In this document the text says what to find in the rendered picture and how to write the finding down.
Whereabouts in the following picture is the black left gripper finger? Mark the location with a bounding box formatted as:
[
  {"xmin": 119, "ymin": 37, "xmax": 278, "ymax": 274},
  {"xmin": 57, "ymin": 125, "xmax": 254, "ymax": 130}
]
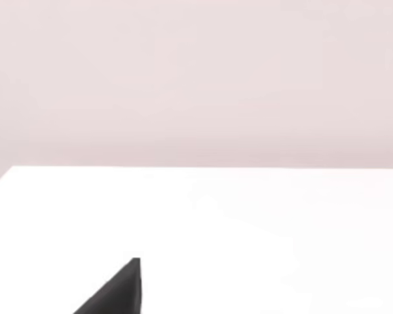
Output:
[{"xmin": 72, "ymin": 257, "xmax": 143, "ymax": 314}]

